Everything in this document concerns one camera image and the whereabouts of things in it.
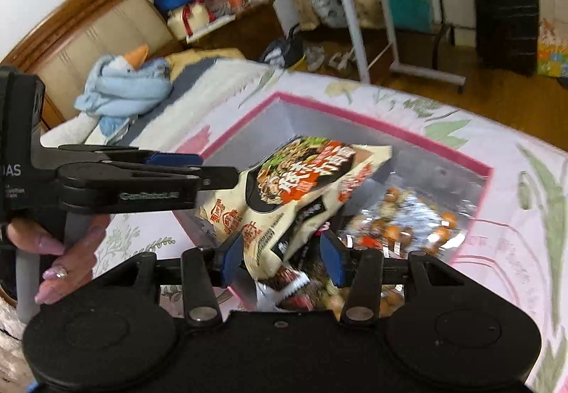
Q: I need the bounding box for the clear bag of coated nuts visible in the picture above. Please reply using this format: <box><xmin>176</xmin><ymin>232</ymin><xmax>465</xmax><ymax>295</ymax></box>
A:
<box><xmin>339</xmin><ymin>186</ymin><xmax>478</xmax><ymax>263</ymax></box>
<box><xmin>377</xmin><ymin>284</ymin><xmax>406</xmax><ymax>319</ymax></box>

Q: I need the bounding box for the pink cardboard box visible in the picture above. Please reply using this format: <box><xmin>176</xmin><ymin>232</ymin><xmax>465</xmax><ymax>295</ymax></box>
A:
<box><xmin>173</xmin><ymin>92</ymin><xmax>496</xmax><ymax>315</ymax></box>

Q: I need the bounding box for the person's left hand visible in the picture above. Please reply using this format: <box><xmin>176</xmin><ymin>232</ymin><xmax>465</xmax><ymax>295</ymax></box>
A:
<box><xmin>5</xmin><ymin>213</ymin><xmax>113</xmax><ymax>305</ymax></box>

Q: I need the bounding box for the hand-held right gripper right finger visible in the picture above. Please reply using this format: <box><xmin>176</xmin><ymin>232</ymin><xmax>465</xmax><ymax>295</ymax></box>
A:
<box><xmin>319</xmin><ymin>232</ymin><xmax>471</xmax><ymax>326</ymax></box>

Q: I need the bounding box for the wooden padded headboard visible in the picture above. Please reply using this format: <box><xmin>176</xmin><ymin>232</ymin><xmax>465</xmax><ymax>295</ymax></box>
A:
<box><xmin>0</xmin><ymin>0</ymin><xmax>185</xmax><ymax>130</ymax></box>

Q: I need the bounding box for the blue goose plush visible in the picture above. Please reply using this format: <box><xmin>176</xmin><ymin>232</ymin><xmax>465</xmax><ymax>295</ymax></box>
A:
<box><xmin>74</xmin><ymin>44</ymin><xmax>173</xmax><ymax>135</ymax></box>

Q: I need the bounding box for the teal shopping bag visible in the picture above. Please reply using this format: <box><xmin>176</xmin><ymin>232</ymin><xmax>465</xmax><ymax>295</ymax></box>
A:
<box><xmin>383</xmin><ymin>0</ymin><xmax>434</xmax><ymax>35</ymax></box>

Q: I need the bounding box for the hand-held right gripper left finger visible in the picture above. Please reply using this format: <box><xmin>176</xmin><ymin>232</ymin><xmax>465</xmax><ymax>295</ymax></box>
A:
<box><xmin>89</xmin><ymin>233</ymin><xmax>246</xmax><ymax>327</ymax></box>

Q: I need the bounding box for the colourful checked gift bag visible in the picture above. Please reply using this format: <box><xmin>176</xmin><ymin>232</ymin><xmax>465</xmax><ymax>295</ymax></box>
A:
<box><xmin>537</xmin><ymin>18</ymin><xmax>568</xmax><ymax>77</ymax></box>

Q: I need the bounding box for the black suitcase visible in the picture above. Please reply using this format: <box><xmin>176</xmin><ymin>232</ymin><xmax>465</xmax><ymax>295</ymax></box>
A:
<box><xmin>471</xmin><ymin>0</ymin><xmax>540</xmax><ymax>77</ymax></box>

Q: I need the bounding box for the white grey quilt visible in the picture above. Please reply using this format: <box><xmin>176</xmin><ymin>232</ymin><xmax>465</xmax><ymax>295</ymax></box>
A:
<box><xmin>40</xmin><ymin>58</ymin><xmax>277</xmax><ymax>146</ymax></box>

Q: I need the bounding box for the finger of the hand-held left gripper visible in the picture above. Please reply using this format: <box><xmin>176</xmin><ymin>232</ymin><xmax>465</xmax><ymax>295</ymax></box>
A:
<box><xmin>55</xmin><ymin>162</ymin><xmax>241</xmax><ymax>216</ymax></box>
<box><xmin>58</xmin><ymin>144</ymin><xmax>206</xmax><ymax>170</ymax></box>

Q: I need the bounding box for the yellow pillow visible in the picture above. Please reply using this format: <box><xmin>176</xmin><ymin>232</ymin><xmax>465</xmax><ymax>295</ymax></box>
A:
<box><xmin>166</xmin><ymin>48</ymin><xmax>246</xmax><ymax>80</ymax></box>

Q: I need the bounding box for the cream noodle packet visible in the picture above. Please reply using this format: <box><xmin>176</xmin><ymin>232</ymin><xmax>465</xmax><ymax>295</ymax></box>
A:
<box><xmin>196</xmin><ymin>135</ymin><xmax>394</xmax><ymax>284</ymax></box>

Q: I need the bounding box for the brown paper bag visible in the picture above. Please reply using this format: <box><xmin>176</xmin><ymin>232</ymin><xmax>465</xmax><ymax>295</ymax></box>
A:
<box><xmin>290</xmin><ymin>0</ymin><xmax>321</xmax><ymax>31</ymax></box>
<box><xmin>347</xmin><ymin>0</ymin><xmax>385</xmax><ymax>29</ymax></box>

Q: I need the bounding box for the white snack bar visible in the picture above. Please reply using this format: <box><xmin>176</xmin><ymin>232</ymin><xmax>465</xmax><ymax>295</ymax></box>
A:
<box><xmin>255</xmin><ymin>272</ymin><xmax>311</xmax><ymax>313</ymax></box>

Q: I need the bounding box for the wooden nightstand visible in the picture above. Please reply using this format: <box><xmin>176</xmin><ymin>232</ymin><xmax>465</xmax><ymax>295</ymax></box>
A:
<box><xmin>190</xmin><ymin>0</ymin><xmax>285</xmax><ymax>62</ymax></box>

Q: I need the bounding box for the white gift bag red ribbon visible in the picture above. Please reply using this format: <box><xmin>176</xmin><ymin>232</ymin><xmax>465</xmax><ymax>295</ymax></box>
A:
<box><xmin>167</xmin><ymin>3</ymin><xmax>210</xmax><ymax>40</ymax></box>

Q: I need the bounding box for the black floor bag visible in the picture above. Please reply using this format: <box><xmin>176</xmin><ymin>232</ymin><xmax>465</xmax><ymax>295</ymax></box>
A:
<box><xmin>258</xmin><ymin>25</ymin><xmax>305</xmax><ymax>68</ymax></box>

